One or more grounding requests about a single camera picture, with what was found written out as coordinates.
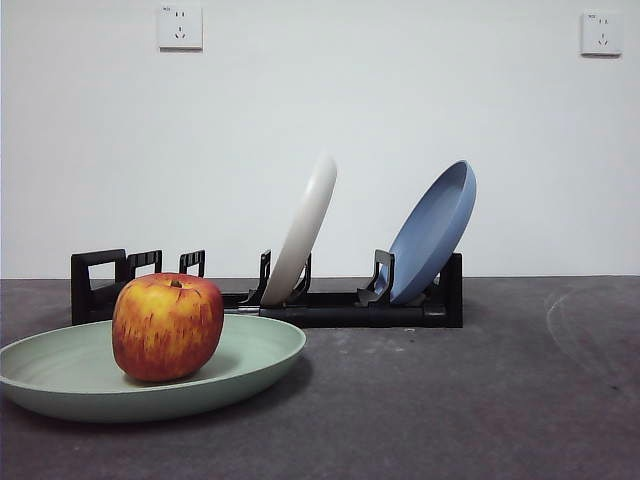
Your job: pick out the green plate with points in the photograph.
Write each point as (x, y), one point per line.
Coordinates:
(250, 360)

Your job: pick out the red yellow apple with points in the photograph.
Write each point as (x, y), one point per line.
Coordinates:
(168, 327)

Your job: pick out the cream white plate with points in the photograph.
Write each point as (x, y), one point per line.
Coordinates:
(306, 225)

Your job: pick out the black plate rack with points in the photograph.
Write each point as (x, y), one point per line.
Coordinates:
(350, 316)

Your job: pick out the blue plate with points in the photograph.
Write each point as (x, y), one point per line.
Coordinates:
(431, 240)

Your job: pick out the white wall socket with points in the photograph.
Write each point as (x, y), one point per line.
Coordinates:
(181, 27)
(602, 34)

